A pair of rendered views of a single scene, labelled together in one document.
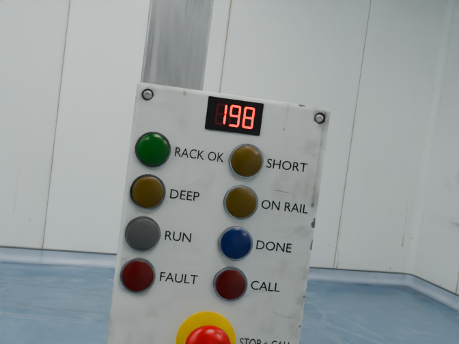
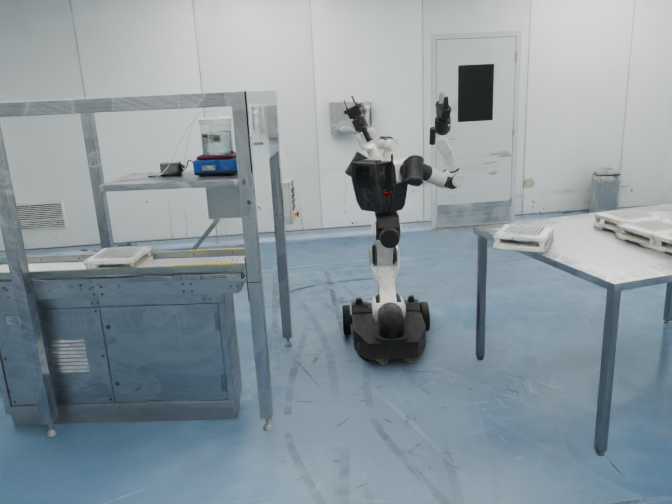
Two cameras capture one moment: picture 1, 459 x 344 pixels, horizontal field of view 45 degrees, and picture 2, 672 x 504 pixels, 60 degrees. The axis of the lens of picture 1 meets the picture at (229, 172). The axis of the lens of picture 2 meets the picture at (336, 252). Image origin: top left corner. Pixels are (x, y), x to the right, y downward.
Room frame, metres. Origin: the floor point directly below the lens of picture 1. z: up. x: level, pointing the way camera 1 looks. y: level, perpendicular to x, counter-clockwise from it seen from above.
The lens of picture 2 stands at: (-0.40, 3.50, 1.62)
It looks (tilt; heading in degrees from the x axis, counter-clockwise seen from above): 16 degrees down; 280
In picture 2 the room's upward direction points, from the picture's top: 3 degrees counter-clockwise
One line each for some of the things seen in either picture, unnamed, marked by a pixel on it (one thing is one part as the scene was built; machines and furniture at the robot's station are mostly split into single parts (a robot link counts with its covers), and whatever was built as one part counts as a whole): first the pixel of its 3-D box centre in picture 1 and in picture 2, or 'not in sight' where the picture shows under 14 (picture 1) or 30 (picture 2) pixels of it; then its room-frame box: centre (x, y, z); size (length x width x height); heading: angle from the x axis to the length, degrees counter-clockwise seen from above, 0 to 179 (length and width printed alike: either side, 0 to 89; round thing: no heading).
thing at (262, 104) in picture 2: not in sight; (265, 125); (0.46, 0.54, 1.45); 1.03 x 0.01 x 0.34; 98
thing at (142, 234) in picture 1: (143, 234); not in sight; (0.46, 0.07, 0.96); 0.03 x 0.01 x 0.03; 98
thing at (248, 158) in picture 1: (246, 161); not in sight; (0.47, -0.01, 1.03); 0.03 x 0.01 x 0.03; 98
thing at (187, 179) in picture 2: not in sight; (180, 180); (0.79, 0.92, 1.24); 0.62 x 0.38 x 0.04; 8
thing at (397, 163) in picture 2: not in sight; (381, 182); (-0.09, 0.10, 1.08); 0.34 x 0.30 x 0.36; 143
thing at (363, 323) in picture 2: not in sight; (388, 318); (-0.10, 0.04, 0.19); 0.64 x 0.52 x 0.33; 99
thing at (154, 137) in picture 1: (153, 149); not in sight; (0.46, 0.07, 1.03); 0.03 x 0.01 x 0.03; 98
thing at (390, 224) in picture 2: not in sight; (387, 228); (-0.12, 0.14, 0.81); 0.28 x 0.13 x 0.18; 99
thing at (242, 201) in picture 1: (241, 202); not in sight; (0.47, -0.01, 0.99); 0.03 x 0.01 x 0.03; 98
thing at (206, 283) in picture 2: not in sight; (117, 278); (1.16, 0.95, 0.76); 1.30 x 0.29 x 0.10; 8
